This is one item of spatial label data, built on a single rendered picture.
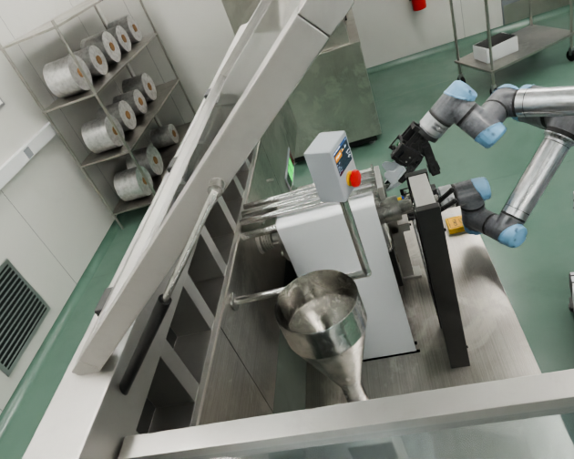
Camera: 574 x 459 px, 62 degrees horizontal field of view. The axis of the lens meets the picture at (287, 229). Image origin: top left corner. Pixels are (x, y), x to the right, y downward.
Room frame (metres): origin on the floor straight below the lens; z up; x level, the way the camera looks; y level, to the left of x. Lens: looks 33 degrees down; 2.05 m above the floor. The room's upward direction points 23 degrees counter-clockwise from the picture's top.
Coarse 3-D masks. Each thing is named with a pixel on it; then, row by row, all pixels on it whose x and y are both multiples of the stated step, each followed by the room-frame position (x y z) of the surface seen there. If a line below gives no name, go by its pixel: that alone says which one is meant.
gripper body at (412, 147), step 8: (408, 128) 1.23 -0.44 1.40; (416, 128) 1.19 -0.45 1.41; (400, 136) 1.24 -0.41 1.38; (408, 136) 1.21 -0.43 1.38; (416, 136) 1.19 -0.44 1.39; (424, 136) 1.17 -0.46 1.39; (392, 144) 1.26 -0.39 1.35; (400, 144) 1.21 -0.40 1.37; (408, 144) 1.20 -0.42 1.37; (416, 144) 1.19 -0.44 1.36; (424, 144) 1.19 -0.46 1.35; (392, 152) 1.22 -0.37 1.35; (400, 152) 1.20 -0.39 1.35; (408, 152) 1.18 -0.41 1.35; (416, 152) 1.18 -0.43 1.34; (400, 160) 1.20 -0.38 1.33; (408, 160) 1.19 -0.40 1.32; (416, 160) 1.18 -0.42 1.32
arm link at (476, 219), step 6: (462, 210) 1.21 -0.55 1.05; (468, 210) 1.19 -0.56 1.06; (474, 210) 1.18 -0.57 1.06; (480, 210) 1.18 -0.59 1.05; (486, 210) 1.17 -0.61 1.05; (462, 216) 1.22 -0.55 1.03; (468, 216) 1.19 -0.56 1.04; (474, 216) 1.18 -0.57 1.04; (480, 216) 1.16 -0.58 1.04; (486, 216) 1.15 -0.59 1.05; (462, 222) 1.22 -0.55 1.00; (468, 222) 1.19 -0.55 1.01; (474, 222) 1.17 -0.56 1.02; (480, 222) 1.15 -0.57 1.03; (468, 228) 1.19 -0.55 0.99; (474, 228) 1.17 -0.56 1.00; (480, 228) 1.14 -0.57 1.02; (474, 234) 1.18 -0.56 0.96
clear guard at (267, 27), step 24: (288, 0) 0.70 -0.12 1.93; (264, 24) 0.91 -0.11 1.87; (240, 48) 1.37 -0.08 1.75; (264, 48) 0.62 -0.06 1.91; (240, 72) 0.82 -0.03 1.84; (216, 96) 1.17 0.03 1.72; (240, 96) 0.57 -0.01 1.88; (216, 120) 0.72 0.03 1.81; (192, 144) 0.98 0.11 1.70; (192, 168) 0.63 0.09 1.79
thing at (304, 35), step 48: (336, 0) 0.36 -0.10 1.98; (288, 48) 0.37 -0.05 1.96; (288, 96) 0.37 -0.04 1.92; (240, 144) 0.39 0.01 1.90; (192, 192) 0.40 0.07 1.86; (144, 240) 0.71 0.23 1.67; (192, 240) 0.40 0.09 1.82; (144, 288) 0.43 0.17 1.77; (96, 336) 0.46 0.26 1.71; (144, 336) 0.43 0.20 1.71
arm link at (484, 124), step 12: (480, 108) 1.12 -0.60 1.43; (492, 108) 1.12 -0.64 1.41; (504, 108) 1.13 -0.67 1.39; (468, 120) 1.11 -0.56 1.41; (480, 120) 1.09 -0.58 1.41; (492, 120) 1.09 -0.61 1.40; (504, 120) 1.13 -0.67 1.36; (468, 132) 1.11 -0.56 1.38; (480, 132) 1.08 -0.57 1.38; (492, 132) 1.07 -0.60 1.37; (504, 132) 1.06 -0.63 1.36; (480, 144) 1.10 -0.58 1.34; (492, 144) 1.07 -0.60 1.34
